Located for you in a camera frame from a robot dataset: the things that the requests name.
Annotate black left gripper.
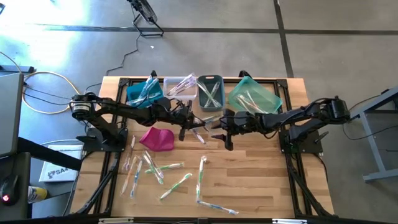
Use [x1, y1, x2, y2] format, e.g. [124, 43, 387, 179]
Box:
[164, 100, 205, 141]

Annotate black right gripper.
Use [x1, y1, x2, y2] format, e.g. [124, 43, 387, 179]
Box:
[210, 108, 261, 152]

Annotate green toothbrush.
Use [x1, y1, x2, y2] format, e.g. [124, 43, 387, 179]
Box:
[159, 172, 193, 200]
[201, 114, 220, 124]
[206, 81, 218, 108]
[142, 152, 165, 185]
[195, 155, 208, 202]
[144, 162, 185, 174]
[206, 80, 222, 108]

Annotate magenta plastic bin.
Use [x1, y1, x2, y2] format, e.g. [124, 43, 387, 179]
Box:
[139, 126, 175, 152]

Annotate green toothbrushes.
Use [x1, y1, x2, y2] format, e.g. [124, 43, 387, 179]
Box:
[198, 80, 220, 109]

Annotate clear white plastic bin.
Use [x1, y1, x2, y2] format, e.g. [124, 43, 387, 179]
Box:
[162, 76, 198, 102]

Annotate dark grey plastic bin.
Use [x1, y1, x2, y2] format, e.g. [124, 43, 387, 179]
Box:
[197, 74, 226, 113]

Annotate teal translucent plastic bin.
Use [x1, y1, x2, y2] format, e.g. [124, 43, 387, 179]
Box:
[228, 75, 284, 116]

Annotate bright blue plastic bin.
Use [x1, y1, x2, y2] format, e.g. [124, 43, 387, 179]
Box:
[126, 77, 165, 110]

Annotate black floor fan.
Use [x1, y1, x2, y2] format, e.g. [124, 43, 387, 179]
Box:
[126, 0, 165, 38]

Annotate white printed box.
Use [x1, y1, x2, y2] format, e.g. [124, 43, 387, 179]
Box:
[39, 144, 85, 184]

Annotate black desk beam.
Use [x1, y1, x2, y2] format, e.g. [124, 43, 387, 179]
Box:
[17, 136, 84, 172]

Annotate yellow white can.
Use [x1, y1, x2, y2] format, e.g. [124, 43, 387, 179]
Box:
[27, 185, 49, 204]

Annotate black desk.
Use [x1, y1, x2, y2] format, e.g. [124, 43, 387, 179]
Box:
[0, 151, 32, 221]

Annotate grey laptop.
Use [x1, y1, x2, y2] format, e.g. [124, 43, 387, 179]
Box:
[0, 72, 25, 158]

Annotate black computer mouse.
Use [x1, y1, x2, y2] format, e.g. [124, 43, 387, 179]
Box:
[0, 175, 20, 207]

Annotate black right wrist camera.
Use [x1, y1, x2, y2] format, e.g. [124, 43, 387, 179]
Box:
[228, 115, 243, 135]

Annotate silver angle bracket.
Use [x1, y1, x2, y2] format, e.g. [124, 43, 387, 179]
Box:
[98, 217, 135, 224]
[272, 218, 308, 224]

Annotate yellow extension cable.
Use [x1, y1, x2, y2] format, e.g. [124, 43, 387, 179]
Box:
[22, 70, 85, 115]

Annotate grey metal desk frame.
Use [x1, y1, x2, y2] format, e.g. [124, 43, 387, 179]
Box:
[359, 86, 398, 184]

